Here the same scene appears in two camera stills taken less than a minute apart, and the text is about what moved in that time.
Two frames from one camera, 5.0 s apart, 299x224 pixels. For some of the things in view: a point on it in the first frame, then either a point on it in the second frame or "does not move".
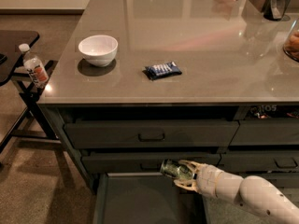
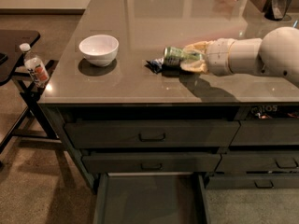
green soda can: (174, 169) -> (173, 56)
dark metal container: (277, 4) does not move
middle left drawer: (145, 161) does not move
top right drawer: (266, 133) does not move
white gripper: (206, 178) -> (219, 56)
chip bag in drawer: (274, 112) does not move
